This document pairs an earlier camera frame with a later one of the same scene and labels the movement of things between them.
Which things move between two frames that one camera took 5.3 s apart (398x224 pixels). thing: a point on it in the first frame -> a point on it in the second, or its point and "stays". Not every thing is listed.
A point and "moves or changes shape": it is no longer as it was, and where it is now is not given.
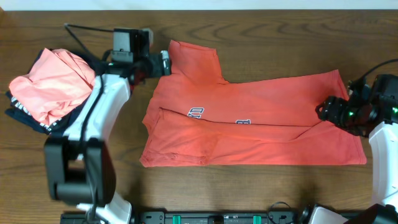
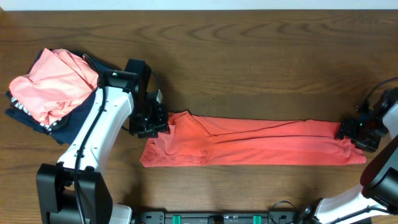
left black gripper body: (149, 68) -> (146, 119)
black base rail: (210, 217) stays
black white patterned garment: (46, 128) stays
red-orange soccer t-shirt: (194, 117) moves or changes shape
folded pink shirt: (58, 80) stays
